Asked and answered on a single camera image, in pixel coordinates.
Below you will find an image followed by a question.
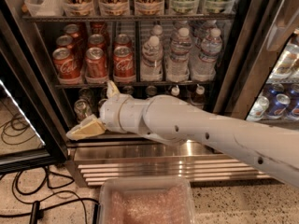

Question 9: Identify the top shelf gold can right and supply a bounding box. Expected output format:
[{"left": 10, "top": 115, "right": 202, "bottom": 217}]
[{"left": 135, "top": 0, "right": 164, "bottom": 16}]

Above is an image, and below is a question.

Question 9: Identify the top shelf gold can middle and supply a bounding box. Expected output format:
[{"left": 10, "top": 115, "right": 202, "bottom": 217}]
[{"left": 99, "top": 0, "right": 129, "bottom": 16}]

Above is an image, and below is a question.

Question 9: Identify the green soda can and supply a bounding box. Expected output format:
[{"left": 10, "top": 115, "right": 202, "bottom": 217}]
[
  {"left": 97, "top": 98, "right": 107, "bottom": 112},
  {"left": 74, "top": 99, "right": 93, "bottom": 122}
]

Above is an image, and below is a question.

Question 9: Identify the clear plastic bin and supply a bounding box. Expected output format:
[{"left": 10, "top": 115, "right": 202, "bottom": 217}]
[{"left": 97, "top": 176, "right": 197, "bottom": 224}]

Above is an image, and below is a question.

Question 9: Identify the water bottle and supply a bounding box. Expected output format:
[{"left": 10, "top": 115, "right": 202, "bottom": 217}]
[
  {"left": 166, "top": 27, "right": 192, "bottom": 82},
  {"left": 140, "top": 35, "right": 164, "bottom": 81},
  {"left": 191, "top": 28, "right": 222, "bottom": 81}
]

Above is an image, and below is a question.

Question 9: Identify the second row middle coke can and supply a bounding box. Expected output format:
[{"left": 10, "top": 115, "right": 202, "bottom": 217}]
[{"left": 88, "top": 34, "right": 107, "bottom": 50}]

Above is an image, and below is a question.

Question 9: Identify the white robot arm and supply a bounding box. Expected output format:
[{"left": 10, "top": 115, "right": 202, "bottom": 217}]
[{"left": 66, "top": 80, "right": 299, "bottom": 188}]

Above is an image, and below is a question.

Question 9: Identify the open glass fridge door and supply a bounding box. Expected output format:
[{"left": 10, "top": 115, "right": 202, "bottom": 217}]
[{"left": 0, "top": 14, "right": 67, "bottom": 175}]

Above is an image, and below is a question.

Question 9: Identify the stainless steel fridge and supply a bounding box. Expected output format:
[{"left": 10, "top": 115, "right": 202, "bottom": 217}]
[{"left": 0, "top": 0, "right": 299, "bottom": 187}]

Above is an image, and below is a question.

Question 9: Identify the second row left coke can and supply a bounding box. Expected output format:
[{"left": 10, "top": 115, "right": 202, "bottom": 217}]
[{"left": 56, "top": 35, "right": 78, "bottom": 56}]

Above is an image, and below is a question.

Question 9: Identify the front middle water bottle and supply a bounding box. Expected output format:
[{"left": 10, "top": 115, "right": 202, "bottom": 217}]
[{"left": 166, "top": 27, "right": 192, "bottom": 82}]

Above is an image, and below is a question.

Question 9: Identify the front left water bottle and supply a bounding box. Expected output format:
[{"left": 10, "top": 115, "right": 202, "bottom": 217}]
[{"left": 140, "top": 35, "right": 164, "bottom": 81}]

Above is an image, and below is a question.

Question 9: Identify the brown tea bottle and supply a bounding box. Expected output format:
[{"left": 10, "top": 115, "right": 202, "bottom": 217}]
[
  {"left": 170, "top": 87, "right": 180, "bottom": 97},
  {"left": 190, "top": 85, "right": 206, "bottom": 109}
]

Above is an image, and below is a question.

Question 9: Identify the second row right coke can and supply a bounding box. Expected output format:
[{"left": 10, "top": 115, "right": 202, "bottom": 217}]
[{"left": 113, "top": 34, "right": 132, "bottom": 49}]

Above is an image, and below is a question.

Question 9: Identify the empty clear shelf tray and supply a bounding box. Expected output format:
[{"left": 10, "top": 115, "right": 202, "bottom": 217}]
[{"left": 25, "top": 0, "right": 64, "bottom": 17}]

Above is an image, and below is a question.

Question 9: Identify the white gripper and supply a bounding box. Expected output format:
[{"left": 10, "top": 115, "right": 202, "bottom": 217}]
[{"left": 66, "top": 80, "right": 149, "bottom": 141}]

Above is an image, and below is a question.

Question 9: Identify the black floor cable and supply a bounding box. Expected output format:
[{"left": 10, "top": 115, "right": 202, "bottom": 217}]
[{"left": 0, "top": 165, "right": 100, "bottom": 224}]

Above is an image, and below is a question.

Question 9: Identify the front left green soda can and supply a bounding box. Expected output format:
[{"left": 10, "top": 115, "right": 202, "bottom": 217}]
[{"left": 74, "top": 99, "right": 93, "bottom": 122}]

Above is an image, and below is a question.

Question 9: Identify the second row coke can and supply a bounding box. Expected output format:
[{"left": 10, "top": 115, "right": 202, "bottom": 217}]
[
  {"left": 56, "top": 35, "right": 78, "bottom": 56},
  {"left": 113, "top": 34, "right": 132, "bottom": 49},
  {"left": 88, "top": 34, "right": 107, "bottom": 50}
]

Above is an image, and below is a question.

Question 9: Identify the left brown tea bottle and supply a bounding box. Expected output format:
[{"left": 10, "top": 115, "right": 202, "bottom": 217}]
[{"left": 170, "top": 87, "right": 180, "bottom": 97}]

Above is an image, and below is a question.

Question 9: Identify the right brown tea bottle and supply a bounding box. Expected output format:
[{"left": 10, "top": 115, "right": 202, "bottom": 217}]
[{"left": 190, "top": 85, "right": 206, "bottom": 109}]

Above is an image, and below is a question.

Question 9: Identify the front right water bottle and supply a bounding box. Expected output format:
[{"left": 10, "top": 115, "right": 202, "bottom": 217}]
[{"left": 191, "top": 28, "right": 222, "bottom": 81}]

